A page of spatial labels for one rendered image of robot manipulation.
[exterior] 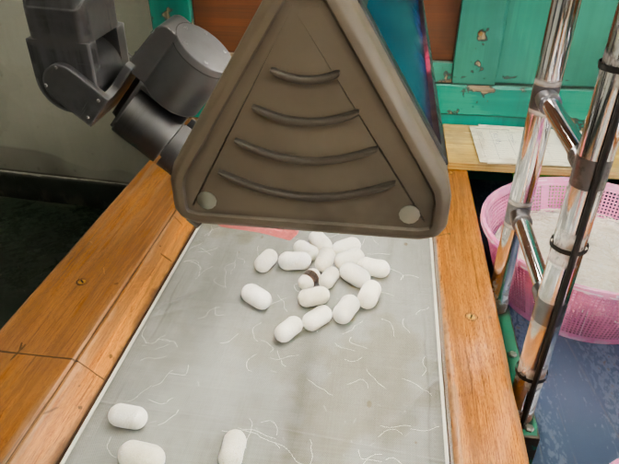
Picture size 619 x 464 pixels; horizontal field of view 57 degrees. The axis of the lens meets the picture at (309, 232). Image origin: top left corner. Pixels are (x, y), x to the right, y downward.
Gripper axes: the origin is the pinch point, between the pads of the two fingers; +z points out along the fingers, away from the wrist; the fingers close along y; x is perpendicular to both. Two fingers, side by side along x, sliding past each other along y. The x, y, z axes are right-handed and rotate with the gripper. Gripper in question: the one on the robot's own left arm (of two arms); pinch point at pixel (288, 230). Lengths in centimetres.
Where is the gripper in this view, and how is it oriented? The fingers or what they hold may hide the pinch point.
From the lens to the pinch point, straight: 58.6
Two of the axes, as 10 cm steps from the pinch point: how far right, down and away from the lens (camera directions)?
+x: -6.4, 5.9, 4.9
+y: 1.4, -5.4, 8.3
